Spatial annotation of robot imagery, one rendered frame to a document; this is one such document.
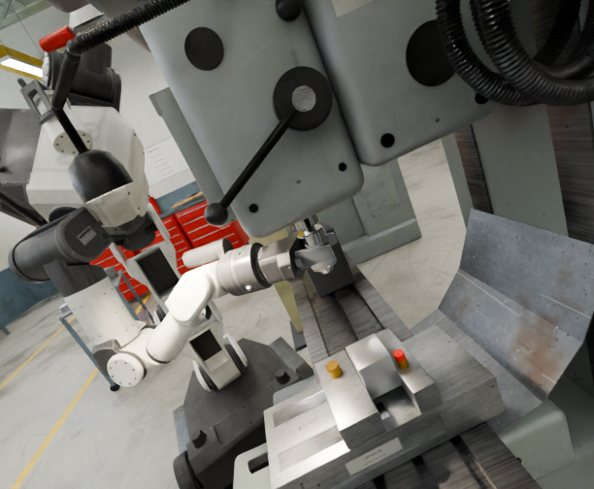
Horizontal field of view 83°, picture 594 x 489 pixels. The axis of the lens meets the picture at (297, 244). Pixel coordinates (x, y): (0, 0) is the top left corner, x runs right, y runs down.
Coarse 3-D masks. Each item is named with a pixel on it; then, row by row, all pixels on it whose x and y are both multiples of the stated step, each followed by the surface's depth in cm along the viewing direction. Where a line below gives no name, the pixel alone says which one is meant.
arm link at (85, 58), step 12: (96, 48) 79; (108, 48) 82; (60, 60) 76; (84, 60) 79; (96, 60) 80; (108, 60) 82; (84, 72) 79; (96, 72) 81; (108, 72) 83; (72, 84) 78; (84, 84) 80; (96, 84) 81; (108, 84) 83; (84, 96) 82; (96, 96) 83; (108, 96) 84
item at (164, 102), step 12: (156, 96) 47; (168, 96) 47; (156, 108) 47; (168, 108) 47; (180, 108) 47; (168, 120) 48; (180, 120) 48; (180, 132) 48; (192, 132) 48; (180, 144) 49; (192, 144) 49; (192, 156) 49; (204, 156) 50; (192, 168) 50; (204, 168) 50; (204, 180) 51; (216, 180) 51; (204, 192) 51; (216, 192) 51; (228, 216) 53
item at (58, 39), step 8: (96, 16) 53; (104, 16) 53; (80, 24) 53; (88, 24) 53; (96, 24) 53; (56, 32) 52; (64, 32) 52; (72, 32) 53; (80, 32) 53; (40, 40) 52; (48, 40) 52; (56, 40) 52; (64, 40) 53; (48, 48) 53; (56, 48) 53
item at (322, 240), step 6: (324, 234) 56; (312, 240) 55; (318, 240) 55; (324, 240) 56; (306, 246) 56; (312, 246) 55; (330, 258) 57; (336, 258) 58; (318, 264) 57; (324, 264) 56; (330, 264) 57; (318, 270) 57; (324, 270) 57
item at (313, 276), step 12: (288, 228) 115; (324, 228) 99; (336, 252) 98; (336, 264) 99; (312, 276) 99; (324, 276) 100; (336, 276) 100; (348, 276) 101; (324, 288) 101; (336, 288) 102
